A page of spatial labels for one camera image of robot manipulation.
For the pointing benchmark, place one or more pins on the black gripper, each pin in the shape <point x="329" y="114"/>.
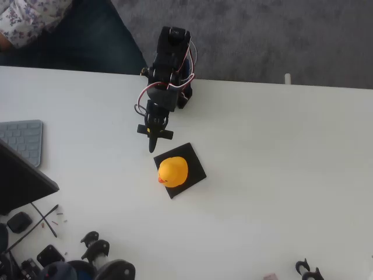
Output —
<point x="154" y="132"/>

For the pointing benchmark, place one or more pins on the yellow rubber duck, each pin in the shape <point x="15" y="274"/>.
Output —
<point x="175" y="172"/>

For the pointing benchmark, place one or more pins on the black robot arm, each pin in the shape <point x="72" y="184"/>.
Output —
<point x="169" y="58"/>

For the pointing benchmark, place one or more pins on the person's forearm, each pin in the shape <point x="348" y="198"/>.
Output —
<point x="4" y="42"/>

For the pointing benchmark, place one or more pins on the black square pad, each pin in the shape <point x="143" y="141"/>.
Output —
<point x="195" y="169"/>

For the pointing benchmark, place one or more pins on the black square mounting plate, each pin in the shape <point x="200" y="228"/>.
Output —
<point x="50" y="255"/>

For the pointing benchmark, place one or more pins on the brass and black plug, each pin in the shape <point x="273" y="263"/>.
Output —
<point x="145" y="70"/>

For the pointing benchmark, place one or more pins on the person in jeans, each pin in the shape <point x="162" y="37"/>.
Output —
<point x="87" y="43"/>

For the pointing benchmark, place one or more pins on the thin black stick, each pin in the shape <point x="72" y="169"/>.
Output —
<point x="52" y="230"/>
<point x="54" y="209"/>

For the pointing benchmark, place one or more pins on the grey keyboard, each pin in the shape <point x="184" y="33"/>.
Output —
<point x="23" y="140"/>

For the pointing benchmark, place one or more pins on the black clamp with silver rod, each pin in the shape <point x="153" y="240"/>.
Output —
<point x="116" y="269"/>

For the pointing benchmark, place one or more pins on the black laptop screen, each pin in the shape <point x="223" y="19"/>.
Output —
<point x="20" y="183"/>

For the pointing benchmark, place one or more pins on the blue round part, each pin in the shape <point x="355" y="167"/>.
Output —
<point x="84" y="272"/>

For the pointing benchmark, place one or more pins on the small black pouch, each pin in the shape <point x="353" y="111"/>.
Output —
<point x="19" y="222"/>

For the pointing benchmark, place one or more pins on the dark blue round cap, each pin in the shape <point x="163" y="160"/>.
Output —
<point x="58" y="272"/>

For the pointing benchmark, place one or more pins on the black circuit board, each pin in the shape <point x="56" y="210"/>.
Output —
<point x="29" y="266"/>

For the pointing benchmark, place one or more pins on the white floral shirt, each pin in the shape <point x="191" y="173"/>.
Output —
<point x="26" y="17"/>

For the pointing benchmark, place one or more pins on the dark round object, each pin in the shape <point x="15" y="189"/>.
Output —
<point x="3" y="237"/>

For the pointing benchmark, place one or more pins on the black tangled part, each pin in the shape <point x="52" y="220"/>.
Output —
<point x="4" y="268"/>

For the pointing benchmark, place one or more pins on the small black clamp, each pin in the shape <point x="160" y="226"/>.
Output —
<point x="313" y="275"/>

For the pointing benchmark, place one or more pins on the white post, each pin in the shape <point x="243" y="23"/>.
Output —
<point x="287" y="79"/>

